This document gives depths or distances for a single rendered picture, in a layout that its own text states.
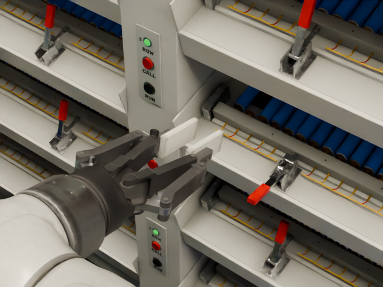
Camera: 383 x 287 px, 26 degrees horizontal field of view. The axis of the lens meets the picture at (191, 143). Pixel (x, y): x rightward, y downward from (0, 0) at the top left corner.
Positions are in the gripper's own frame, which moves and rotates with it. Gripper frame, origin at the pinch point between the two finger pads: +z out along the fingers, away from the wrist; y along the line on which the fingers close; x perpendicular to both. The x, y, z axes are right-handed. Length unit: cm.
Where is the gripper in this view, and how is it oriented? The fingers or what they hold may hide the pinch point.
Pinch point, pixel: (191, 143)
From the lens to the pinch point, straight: 99.9
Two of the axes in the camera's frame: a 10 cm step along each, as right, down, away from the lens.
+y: -8.0, -4.0, 4.4
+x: -1.5, 8.5, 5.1
